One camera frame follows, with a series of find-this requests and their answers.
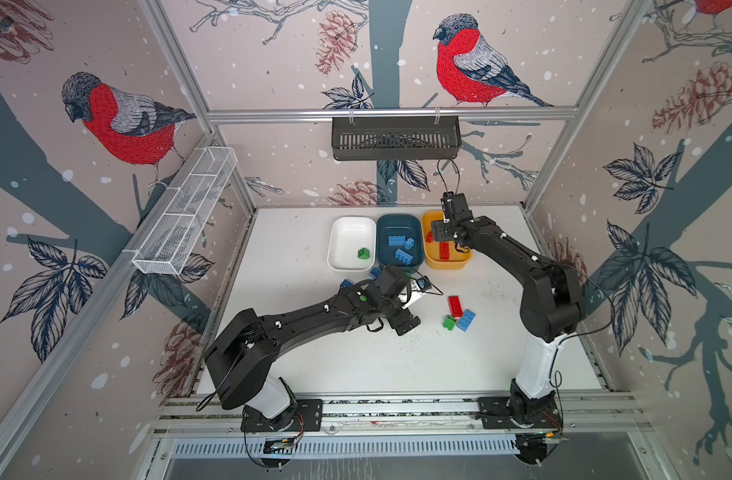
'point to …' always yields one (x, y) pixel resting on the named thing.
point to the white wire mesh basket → (173, 234)
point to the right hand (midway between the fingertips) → (446, 229)
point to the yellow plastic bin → (432, 250)
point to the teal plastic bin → (409, 225)
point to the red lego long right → (455, 307)
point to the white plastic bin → (352, 244)
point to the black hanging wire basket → (395, 138)
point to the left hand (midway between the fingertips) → (410, 305)
